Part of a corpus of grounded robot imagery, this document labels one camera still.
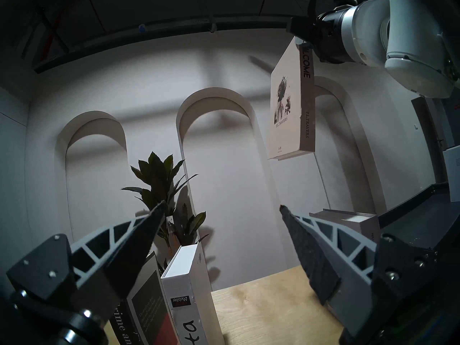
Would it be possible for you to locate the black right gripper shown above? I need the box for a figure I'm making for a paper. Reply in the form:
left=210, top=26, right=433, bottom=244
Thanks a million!
left=287, top=6, right=356, bottom=64

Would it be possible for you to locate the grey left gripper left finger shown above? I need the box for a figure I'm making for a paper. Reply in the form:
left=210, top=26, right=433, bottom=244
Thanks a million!
left=6, top=201, right=167, bottom=312

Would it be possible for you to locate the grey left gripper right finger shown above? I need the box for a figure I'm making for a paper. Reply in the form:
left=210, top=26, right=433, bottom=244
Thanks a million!
left=280, top=204, right=437, bottom=343

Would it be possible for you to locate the white Welcome book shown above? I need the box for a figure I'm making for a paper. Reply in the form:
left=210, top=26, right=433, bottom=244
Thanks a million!
left=268, top=37, right=317, bottom=161

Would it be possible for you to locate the white Arietta book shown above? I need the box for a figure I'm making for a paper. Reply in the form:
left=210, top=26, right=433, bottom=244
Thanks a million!
left=161, top=242, right=225, bottom=345

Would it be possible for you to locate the white Design Hotels yearbook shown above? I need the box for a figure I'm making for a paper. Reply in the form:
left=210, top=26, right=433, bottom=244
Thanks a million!
left=443, top=145, right=460, bottom=203

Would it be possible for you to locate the black metal shelf cart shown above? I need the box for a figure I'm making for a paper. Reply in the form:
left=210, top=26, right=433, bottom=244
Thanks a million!
left=377, top=183, right=460, bottom=262

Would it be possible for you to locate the grey Special Issue book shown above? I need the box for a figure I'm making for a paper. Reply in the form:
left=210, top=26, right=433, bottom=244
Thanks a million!
left=309, top=208, right=381, bottom=242

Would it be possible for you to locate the black Crime and Punishment book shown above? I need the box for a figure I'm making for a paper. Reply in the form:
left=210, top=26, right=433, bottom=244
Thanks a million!
left=108, top=251, right=180, bottom=345

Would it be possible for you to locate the dark green potted plant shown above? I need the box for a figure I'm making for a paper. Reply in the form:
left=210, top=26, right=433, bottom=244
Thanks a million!
left=121, top=151, right=210, bottom=273

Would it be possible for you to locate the dark room door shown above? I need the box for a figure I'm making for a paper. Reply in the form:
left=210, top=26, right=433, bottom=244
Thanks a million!
left=411, top=95, right=460, bottom=185

